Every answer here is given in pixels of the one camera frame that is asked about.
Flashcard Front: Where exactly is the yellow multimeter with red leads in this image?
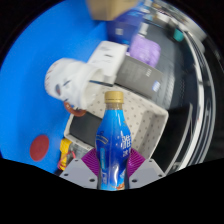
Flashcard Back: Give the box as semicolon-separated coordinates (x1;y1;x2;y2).
57;138;79;172

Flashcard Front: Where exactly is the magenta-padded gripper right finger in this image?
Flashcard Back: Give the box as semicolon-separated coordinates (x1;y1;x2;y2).
127;147;167;189

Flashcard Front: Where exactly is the beige dotted storage box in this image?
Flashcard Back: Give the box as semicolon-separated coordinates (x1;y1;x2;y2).
63;84;170;171

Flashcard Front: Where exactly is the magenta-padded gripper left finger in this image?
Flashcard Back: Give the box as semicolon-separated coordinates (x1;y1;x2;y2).
59;147;101;190

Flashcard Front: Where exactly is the blue drink bottle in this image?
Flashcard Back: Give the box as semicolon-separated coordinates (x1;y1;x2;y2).
95;90;133;192

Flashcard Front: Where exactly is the white carton box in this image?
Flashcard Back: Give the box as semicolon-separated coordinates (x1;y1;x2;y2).
86;40;129;86

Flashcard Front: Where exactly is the dark grey upright carton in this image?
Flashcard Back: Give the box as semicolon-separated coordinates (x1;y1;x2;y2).
114;54;165;101

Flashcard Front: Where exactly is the small teal object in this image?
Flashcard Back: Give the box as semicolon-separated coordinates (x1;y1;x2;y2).
172;28;185;43

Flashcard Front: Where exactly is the black rectangular case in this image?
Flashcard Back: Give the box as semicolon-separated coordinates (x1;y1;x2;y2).
68;113;103;148

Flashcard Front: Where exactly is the flat round red coaster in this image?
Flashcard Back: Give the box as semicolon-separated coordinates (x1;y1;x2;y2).
29;134;51;163

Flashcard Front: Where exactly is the white mug with brown handle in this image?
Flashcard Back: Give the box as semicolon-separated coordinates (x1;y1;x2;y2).
44;57;103;117

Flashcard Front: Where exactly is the brown cardboard box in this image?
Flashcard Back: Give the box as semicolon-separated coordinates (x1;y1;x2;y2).
85;0;139;22

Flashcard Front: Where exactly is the thin metal spoon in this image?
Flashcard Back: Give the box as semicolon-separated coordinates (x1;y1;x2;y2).
88;79;109;88

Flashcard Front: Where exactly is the blue carton box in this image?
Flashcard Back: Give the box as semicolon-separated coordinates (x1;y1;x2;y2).
105;11;144;46

